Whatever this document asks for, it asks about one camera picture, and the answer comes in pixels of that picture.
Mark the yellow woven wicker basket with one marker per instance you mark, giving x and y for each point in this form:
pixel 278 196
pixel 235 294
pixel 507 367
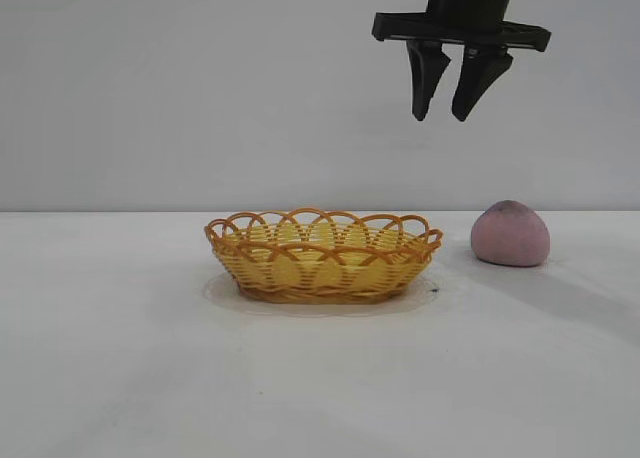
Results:
pixel 300 270

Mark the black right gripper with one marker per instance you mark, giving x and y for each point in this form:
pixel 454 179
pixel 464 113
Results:
pixel 470 8

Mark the pink peach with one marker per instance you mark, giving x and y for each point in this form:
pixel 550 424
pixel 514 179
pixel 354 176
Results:
pixel 510 238

